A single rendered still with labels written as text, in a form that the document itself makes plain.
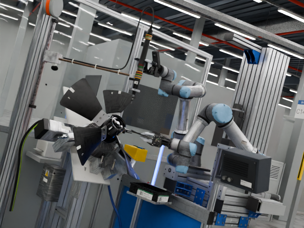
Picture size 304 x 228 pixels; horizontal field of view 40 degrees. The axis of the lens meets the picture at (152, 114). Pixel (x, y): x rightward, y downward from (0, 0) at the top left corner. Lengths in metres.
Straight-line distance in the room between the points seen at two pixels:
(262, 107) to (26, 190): 1.83
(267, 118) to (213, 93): 3.32
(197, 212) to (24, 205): 1.33
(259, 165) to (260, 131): 0.97
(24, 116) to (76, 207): 0.71
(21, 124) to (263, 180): 1.60
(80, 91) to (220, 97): 4.25
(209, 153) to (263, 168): 4.30
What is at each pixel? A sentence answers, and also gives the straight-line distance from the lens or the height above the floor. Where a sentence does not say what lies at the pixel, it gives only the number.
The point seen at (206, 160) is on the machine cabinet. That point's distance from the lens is 6.61.
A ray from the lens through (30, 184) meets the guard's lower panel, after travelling 3.25.
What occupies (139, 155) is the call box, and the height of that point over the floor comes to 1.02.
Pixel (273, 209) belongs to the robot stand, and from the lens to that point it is 3.03.
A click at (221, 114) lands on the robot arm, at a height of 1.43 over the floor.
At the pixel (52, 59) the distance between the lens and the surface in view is 2.90.
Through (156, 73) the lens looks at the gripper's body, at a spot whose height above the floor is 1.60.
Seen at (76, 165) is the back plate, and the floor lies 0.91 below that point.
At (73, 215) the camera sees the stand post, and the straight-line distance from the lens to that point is 2.74.
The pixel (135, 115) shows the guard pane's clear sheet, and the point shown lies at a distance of 3.61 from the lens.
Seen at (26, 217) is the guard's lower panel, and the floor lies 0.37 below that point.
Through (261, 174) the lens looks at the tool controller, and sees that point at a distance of 2.33.
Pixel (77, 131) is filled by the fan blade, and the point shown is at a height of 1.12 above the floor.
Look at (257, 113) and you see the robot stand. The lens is 3.19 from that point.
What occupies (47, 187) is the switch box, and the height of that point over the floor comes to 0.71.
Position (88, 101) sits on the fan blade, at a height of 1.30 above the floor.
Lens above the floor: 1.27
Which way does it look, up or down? 1 degrees up
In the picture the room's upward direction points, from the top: 15 degrees clockwise
